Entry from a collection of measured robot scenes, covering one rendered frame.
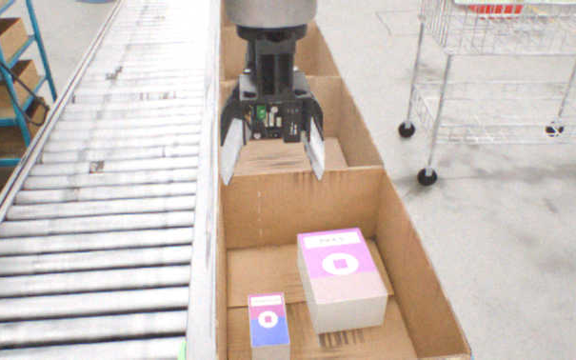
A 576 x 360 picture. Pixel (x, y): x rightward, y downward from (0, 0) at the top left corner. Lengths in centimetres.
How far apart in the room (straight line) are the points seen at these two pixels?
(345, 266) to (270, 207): 18
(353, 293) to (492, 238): 176
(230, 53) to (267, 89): 109
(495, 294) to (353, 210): 138
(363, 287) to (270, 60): 42
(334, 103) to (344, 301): 61
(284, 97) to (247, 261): 49
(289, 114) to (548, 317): 184
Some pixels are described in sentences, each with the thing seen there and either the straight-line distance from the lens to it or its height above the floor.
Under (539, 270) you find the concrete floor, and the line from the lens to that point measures 243.
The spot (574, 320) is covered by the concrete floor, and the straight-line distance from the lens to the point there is 229.
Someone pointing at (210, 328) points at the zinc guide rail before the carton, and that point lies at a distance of 84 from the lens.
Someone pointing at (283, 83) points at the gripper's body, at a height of 132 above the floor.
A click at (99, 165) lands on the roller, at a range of 154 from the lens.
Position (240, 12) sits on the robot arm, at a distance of 49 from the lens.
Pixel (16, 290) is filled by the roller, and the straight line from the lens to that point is 123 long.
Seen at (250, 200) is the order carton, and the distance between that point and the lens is 90.
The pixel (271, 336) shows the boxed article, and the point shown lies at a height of 93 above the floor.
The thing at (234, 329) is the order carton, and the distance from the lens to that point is 84.
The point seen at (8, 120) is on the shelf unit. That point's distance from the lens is 242.
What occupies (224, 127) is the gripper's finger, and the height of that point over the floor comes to 125.
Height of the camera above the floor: 154
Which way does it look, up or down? 35 degrees down
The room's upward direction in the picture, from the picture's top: straight up
